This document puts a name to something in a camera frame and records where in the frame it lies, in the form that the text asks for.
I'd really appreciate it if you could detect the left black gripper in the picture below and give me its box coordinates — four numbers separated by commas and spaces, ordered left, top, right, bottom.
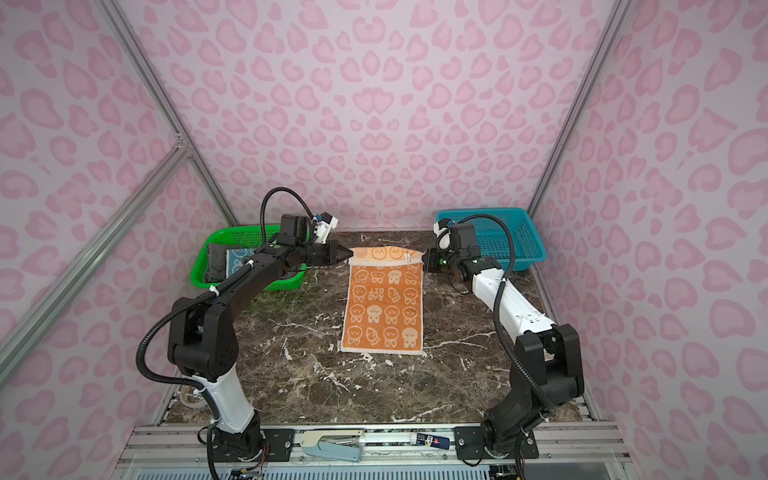
296, 240, 353, 266

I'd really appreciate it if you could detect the orange patterned cloth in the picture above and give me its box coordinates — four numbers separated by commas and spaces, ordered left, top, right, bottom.
340, 246, 424, 355

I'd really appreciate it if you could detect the blue patterned cloth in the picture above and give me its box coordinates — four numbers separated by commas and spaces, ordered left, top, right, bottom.
225, 247, 255, 278

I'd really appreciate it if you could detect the grey towel gold emblem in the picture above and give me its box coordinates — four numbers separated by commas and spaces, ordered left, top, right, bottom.
203, 243, 229, 283

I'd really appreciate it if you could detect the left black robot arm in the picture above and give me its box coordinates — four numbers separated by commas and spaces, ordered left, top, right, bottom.
135, 210, 353, 467

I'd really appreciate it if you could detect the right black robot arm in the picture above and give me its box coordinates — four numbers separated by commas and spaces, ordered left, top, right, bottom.
423, 213, 585, 479

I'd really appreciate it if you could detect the teal plastic basket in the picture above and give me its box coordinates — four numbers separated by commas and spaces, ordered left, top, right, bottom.
435, 207, 548, 272

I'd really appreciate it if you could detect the green plastic basket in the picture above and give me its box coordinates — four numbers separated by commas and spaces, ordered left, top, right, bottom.
189, 224, 308, 293

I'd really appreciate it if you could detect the small blue battery pack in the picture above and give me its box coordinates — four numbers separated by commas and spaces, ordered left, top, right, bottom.
410, 432, 451, 450

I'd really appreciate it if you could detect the grey stapler tool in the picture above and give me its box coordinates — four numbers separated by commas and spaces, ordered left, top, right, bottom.
300, 429, 364, 463

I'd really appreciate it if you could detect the clear tape roll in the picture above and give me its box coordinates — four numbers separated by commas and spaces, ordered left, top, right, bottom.
178, 385, 207, 410

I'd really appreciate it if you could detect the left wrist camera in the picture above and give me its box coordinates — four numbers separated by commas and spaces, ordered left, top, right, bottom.
312, 212, 338, 244

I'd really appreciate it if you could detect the aluminium front rail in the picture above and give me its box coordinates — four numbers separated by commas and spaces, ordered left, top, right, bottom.
110, 421, 637, 480

